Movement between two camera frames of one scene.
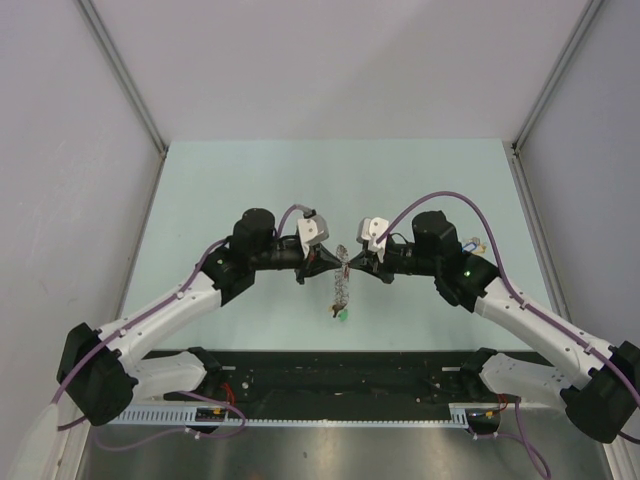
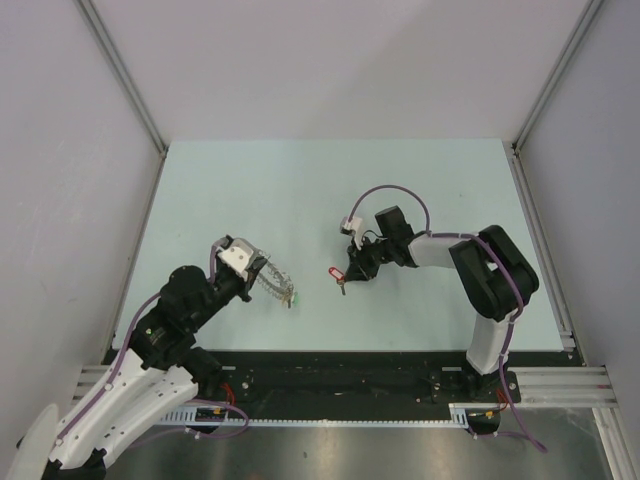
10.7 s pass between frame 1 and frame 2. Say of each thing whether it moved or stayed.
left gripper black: moved
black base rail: stayed
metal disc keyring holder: moved
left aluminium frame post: stayed
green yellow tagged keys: moved
